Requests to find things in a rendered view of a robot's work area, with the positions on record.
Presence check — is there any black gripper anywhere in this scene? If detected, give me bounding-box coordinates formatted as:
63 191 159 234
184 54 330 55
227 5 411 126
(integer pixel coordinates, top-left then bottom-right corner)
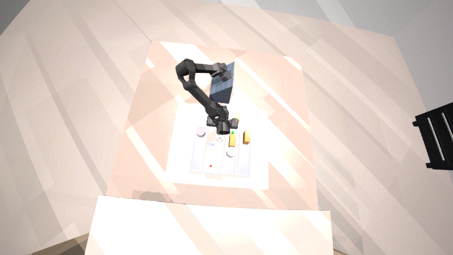
206 116 238 129

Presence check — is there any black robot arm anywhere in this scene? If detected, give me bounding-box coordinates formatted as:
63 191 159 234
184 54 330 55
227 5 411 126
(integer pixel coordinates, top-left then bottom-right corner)
175 58 232 135

